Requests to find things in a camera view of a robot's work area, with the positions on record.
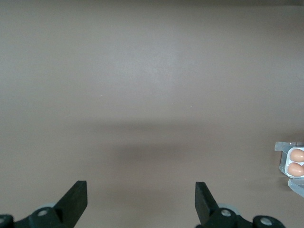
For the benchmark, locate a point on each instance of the brown egg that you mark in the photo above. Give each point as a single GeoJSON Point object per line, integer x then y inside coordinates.
{"type": "Point", "coordinates": [296, 168]}
{"type": "Point", "coordinates": [298, 155]}

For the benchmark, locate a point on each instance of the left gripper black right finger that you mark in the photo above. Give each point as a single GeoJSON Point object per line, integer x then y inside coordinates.
{"type": "Point", "coordinates": [205, 206]}

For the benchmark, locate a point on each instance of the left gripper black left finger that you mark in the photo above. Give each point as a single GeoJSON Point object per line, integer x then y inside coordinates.
{"type": "Point", "coordinates": [71, 206]}

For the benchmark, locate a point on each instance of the clear plastic egg box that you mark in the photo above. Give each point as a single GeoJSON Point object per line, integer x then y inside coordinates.
{"type": "Point", "coordinates": [287, 164]}

